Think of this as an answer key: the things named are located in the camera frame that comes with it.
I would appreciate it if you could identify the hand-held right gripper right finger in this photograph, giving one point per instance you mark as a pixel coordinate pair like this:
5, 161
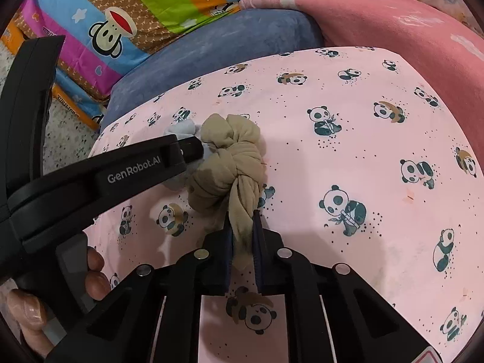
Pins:
259, 251

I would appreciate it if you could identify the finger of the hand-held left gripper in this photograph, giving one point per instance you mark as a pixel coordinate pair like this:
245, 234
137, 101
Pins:
193, 150

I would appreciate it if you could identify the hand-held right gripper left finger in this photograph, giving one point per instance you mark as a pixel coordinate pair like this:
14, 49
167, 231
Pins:
227, 251

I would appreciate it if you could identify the grey velvet pouch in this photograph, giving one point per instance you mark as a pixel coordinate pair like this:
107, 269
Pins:
183, 128

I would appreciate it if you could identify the beige knotted stocking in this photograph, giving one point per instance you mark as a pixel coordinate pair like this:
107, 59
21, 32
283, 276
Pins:
234, 158

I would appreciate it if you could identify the person's left hand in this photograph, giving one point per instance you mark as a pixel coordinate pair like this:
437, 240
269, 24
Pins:
26, 310

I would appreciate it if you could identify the blue cushion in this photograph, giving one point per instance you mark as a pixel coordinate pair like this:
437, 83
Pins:
227, 41

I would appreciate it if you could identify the pink blanket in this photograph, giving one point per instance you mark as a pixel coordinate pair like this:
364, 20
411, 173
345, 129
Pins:
397, 26

